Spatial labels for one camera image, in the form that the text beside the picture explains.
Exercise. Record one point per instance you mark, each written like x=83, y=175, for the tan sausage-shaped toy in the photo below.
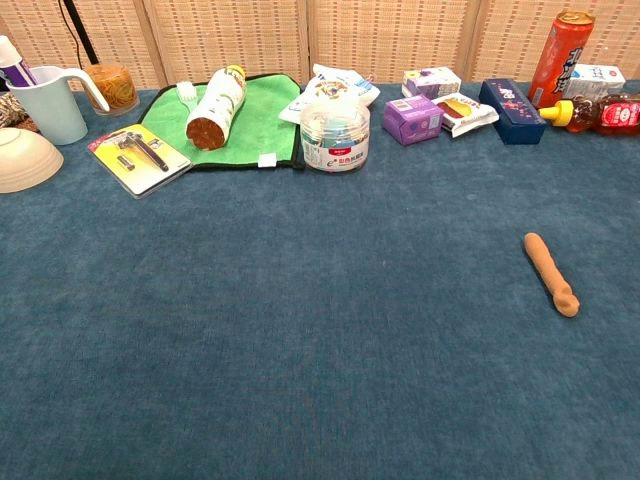
x=545, y=270

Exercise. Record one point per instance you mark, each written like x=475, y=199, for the clear plastic jar of clips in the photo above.
x=335, y=140

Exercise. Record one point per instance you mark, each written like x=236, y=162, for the green microfiber cloth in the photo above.
x=260, y=120

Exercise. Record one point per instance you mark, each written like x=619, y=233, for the white snack bag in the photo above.
x=335, y=87

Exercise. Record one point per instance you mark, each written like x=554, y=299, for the white green tube, brown base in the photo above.
x=217, y=105

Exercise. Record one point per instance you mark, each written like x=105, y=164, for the white snack packet, red picture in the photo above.
x=465, y=114

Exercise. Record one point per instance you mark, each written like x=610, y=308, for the white purple carton box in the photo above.
x=432, y=82

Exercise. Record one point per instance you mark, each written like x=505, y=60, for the razor in yellow blister pack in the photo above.
x=140, y=160

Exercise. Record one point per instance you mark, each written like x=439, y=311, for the white brush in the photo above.
x=186, y=92

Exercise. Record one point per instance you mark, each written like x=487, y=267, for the bamboo folding screen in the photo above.
x=350, y=35

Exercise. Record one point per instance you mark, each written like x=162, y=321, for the dark blue long box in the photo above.
x=512, y=110

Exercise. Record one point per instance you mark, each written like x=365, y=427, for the glass jar of rubber bands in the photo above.
x=117, y=90

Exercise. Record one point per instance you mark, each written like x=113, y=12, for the light blue plastic mug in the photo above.
x=50, y=110

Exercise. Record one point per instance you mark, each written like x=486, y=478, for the red orange drink can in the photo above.
x=560, y=60

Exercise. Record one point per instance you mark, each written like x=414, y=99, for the beige ribbed bowl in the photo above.
x=25, y=160

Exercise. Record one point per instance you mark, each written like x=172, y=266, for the honey bottle with yellow cap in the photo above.
x=610, y=115

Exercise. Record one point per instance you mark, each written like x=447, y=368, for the black stand pole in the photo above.
x=80, y=30

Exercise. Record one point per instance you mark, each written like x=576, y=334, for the white blue milk carton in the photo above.
x=597, y=80

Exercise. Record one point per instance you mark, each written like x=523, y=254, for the brown white woven item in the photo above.
x=10, y=112

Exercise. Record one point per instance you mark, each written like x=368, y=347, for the white purple toothpaste tube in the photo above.
x=12, y=62

